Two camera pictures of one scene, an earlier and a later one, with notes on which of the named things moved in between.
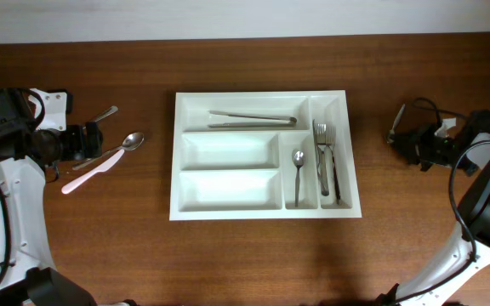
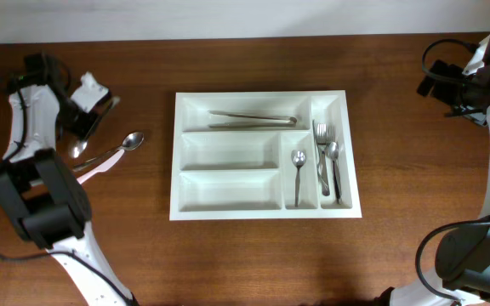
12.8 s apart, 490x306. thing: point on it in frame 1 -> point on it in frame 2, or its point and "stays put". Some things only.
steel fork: x=321 y=141 stays put
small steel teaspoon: x=391 y=134 -> x=333 y=151
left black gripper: x=82 y=150 -> x=85 y=127
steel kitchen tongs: x=278 y=121 stays put
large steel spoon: x=130 y=142 stays put
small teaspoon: x=298 y=158 stays put
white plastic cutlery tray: x=263 y=155 stays put
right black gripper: x=413 y=144 -> x=440 y=93
